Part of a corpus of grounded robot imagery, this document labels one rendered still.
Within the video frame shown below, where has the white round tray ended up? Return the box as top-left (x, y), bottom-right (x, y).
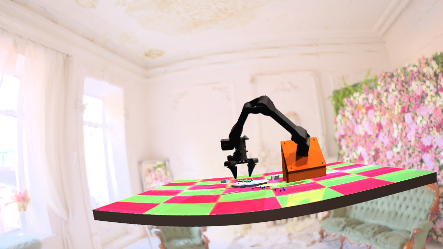
top-left (231, 179), bottom-right (268, 188)

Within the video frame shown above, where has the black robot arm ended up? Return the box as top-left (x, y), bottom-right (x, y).
top-left (221, 95), bottom-right (310, 157)

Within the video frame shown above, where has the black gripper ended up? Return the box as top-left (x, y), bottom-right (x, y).
top-left (224, 149), bottom-right (259, 179)

